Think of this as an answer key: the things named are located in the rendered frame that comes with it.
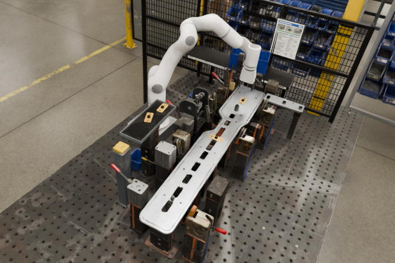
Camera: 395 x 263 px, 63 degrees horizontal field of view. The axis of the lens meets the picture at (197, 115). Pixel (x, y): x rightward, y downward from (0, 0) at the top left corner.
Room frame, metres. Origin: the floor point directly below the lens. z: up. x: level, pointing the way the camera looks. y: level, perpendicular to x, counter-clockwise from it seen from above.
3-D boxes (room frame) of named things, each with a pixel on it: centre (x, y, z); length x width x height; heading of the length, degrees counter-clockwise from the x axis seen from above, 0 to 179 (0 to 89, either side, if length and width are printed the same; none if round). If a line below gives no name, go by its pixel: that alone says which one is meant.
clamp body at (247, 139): (1.48, -0.31, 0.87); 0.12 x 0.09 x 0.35; 67
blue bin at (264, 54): (2.37, -0.37, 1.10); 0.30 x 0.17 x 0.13; 77
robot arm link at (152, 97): (1.86, 0.30, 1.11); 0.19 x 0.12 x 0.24; 9
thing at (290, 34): (2.39, -0.63, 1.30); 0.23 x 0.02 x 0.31; 67
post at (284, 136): (1.91, -0.72, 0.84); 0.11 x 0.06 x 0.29; 67
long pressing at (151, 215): (1.47, -0.13, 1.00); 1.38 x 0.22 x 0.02; 157
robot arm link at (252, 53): (1.93, -0.32, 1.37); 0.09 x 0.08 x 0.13; 9
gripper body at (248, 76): (1.92, -0.32, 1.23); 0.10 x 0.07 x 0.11; 67
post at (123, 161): (1.18, 0.37, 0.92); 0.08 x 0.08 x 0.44; 67
